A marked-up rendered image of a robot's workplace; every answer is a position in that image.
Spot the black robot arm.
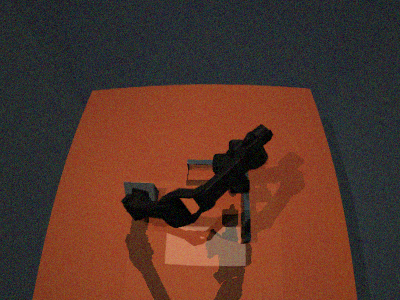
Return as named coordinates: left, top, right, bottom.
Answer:
left=121, top=125, right=274, bottom=228

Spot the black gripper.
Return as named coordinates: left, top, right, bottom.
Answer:
left=229, top=139, right=250, bottom=194

